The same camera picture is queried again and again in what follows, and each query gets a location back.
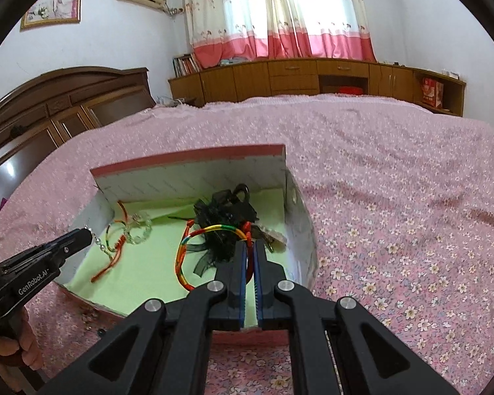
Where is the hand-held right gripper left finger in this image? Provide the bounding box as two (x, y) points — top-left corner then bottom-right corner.
(41, 239), (248, 395)

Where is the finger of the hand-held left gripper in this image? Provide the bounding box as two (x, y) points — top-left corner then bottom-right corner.
(0, 229), (95, 274)

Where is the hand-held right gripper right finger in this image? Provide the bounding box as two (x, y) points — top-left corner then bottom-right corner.
(253, 239), (462, 395)

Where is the green bead pearl keychain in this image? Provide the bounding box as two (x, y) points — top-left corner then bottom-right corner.
(84, 225), (110, 256)

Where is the rainbow bracelet with long cord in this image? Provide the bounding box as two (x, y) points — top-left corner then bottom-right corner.
(92, 200), (129, 284)

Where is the rose gold hair clip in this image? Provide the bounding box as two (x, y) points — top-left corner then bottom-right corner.
(253, 221), (288, 252)

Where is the rainbow woven bracelet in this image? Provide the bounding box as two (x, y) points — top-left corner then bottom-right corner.
(176, 224), (253, 291)

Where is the black lace hair bow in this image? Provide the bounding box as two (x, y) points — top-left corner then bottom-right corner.
(167, 183), (258, 277)

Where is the pale jade bead bracelet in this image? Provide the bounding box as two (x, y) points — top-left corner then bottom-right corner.
(124, 211), (153, 246)

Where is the pink cardboard box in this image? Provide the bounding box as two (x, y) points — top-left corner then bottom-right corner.
(53, 144), (318, 335)

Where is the person's left hand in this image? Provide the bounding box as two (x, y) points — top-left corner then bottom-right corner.
(0, 308), (44, 392)

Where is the green foam liner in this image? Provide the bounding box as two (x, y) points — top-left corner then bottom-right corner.
(64, 189), (291, 318)

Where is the dark wooden headboard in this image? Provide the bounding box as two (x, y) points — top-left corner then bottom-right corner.
(0, 66), (156, 200)

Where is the pink floral bedsheet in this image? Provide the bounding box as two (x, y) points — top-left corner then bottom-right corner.
(0, 93), (494, 395)

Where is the long wooden cabinet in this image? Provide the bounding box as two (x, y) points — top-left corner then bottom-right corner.
(168, 58), (467, 118)

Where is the row of books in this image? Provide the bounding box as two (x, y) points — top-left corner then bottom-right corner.
(173, 54), (201, 77)

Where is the red gift box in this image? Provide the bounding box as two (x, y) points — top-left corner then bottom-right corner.
(421, 77), (445, 109)

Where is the white and pink curtain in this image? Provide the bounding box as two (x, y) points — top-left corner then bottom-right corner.
(185, 0), (378, 69)

